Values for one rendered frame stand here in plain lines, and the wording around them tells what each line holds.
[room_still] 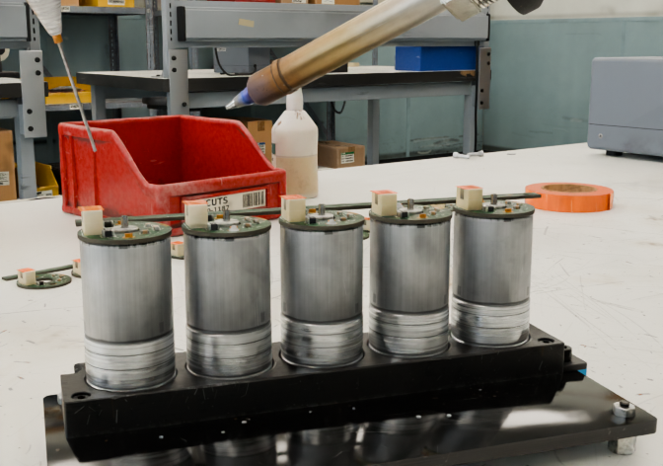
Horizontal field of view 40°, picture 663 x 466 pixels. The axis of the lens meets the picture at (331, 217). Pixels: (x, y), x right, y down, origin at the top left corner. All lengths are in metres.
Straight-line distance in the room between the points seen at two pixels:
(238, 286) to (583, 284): 0.23
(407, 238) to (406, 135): 5.89
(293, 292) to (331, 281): 0.01
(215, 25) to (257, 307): 2.59
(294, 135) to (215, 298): 0.41
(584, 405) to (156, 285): 0.12
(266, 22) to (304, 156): 2.29
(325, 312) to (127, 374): 0.06
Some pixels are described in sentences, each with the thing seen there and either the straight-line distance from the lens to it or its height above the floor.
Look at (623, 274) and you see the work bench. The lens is 0.47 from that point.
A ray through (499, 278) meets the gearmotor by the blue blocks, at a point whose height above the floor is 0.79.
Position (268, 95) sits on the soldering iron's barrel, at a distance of 0.21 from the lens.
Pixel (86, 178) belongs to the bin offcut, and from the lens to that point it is 0.60.
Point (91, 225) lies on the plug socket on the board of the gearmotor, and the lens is 0.25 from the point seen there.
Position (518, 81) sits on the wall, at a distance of 6.42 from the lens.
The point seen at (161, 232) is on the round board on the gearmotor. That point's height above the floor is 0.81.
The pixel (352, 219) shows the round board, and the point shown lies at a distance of 0.26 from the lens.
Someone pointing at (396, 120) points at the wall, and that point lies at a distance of 6.08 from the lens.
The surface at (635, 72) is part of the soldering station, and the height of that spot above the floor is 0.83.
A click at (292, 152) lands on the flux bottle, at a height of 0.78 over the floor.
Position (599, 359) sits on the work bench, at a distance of 0.35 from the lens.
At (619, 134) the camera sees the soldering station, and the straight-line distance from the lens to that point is 0.93.
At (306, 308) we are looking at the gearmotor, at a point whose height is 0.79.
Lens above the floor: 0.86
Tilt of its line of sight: 11 degrees down
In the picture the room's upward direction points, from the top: straight up
